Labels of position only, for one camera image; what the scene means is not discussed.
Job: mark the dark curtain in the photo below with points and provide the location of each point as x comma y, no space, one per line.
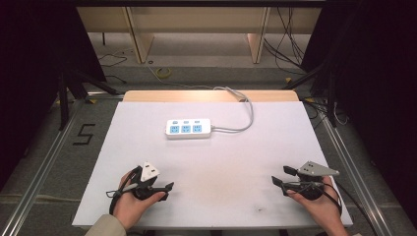
377,82
36,65

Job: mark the white foam board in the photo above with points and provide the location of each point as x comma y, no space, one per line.
209,164

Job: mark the person's left hand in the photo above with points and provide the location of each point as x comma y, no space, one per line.
131,205

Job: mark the yellow tape roll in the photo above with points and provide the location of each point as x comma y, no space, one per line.
163,72

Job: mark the wooden table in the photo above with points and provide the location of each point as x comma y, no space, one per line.
183,96

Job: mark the person's right hand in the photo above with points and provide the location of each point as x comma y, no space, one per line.
319,208

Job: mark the white power strip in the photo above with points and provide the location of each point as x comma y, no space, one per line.
188,128

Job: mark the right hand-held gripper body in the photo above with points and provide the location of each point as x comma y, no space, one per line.
311,183

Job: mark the light wooden shelf unit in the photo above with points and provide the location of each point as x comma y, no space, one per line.
203,19

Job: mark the black metal stand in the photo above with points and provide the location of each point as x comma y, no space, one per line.
331,98
64,98

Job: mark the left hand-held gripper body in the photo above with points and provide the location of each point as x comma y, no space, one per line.
146,183

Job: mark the metal floor rail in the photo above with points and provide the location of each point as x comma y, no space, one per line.
39,173
357,177

